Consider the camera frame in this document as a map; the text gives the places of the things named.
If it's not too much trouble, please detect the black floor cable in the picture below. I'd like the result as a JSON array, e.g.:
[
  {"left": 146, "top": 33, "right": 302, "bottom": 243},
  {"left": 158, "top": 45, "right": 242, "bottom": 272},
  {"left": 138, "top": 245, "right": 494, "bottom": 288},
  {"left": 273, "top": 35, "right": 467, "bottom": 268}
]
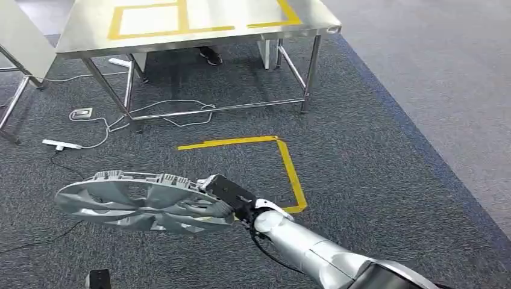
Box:
[{"left": 0, "top": 153, "right": 86, "bottom": 255}]

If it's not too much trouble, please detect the white power strip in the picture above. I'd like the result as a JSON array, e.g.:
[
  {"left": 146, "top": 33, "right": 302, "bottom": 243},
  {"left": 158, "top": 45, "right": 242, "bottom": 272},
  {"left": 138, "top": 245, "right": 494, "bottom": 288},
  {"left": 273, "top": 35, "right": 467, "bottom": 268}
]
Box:
[{"left": 42, "top": 138, "right": 83, "bottom": 152}]

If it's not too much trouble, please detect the white cable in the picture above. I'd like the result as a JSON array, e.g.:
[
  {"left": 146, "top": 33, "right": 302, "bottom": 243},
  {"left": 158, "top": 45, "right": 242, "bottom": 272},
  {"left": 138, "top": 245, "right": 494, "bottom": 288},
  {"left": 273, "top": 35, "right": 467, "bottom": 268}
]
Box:
[{"left": 68, "top": 99, "right": 217, "bottom": 149}]

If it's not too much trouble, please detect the white top table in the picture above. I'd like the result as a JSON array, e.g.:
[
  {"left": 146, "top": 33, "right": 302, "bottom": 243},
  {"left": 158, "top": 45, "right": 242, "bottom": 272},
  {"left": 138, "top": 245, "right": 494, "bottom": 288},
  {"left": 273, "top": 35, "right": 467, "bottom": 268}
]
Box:
[{"left": 0, "top": 0, "right": 57, "bottom": 145}]

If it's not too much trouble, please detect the black robot foot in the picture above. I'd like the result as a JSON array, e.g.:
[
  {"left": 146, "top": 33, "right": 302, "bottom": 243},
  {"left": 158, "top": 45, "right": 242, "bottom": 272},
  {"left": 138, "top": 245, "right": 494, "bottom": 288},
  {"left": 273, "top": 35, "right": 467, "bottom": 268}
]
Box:
[{"left": 85, "top": 269, "right": 113, "bottom": 289}]

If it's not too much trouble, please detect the yellow tape on table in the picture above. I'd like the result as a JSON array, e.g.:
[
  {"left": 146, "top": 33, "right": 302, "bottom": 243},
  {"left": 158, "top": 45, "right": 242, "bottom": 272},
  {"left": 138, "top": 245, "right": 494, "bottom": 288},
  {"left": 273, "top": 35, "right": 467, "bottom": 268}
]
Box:
[{"left": 107, "top": 0, "right": 303, "bottom": 41}]

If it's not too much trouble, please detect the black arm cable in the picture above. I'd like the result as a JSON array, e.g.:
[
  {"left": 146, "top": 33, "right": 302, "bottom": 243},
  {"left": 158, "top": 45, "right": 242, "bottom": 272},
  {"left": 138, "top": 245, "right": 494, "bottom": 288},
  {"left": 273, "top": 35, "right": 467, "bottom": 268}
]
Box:
[{"left": 248, "top": 215, "right": 307, "bottom": 276}]

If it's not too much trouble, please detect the person's shoe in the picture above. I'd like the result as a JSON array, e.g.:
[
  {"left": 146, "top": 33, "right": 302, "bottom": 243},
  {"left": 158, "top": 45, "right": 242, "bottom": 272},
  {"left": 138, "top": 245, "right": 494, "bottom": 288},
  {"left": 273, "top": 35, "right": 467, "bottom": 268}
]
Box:
[{"left": 198, "top": 46, "right": 224, "bottom": 67}]

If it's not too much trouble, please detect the silver plastic wheel hubcap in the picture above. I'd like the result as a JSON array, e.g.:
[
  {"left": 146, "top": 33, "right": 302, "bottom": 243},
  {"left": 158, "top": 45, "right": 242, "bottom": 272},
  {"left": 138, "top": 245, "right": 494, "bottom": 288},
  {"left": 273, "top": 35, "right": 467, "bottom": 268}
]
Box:
[{"left": 55, "top": 170, "right": 236, "bottom": 235}]

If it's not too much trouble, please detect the steel table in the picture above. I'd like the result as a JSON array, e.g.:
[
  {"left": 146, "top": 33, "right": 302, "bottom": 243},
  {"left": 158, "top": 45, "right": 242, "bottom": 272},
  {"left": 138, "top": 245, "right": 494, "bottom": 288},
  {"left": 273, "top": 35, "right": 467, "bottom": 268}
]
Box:
[{"left": 55, "top": 0, "right": 343, "bottom": 122}]

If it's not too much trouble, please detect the yellow floor tape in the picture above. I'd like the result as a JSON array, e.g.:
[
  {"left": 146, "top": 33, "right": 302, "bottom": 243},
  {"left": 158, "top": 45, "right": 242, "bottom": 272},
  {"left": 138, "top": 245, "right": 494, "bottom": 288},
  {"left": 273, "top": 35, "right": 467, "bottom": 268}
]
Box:
[{"left": 177, "top": 135, "right": 308, "bottom": 214}]

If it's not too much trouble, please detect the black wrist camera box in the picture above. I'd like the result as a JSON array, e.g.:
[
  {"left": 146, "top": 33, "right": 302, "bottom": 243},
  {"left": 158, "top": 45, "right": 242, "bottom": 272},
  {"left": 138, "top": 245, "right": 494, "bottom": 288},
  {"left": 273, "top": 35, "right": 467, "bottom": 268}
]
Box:
[{"left": 198, "top": 174, "right": 259, "bottom": 214}]

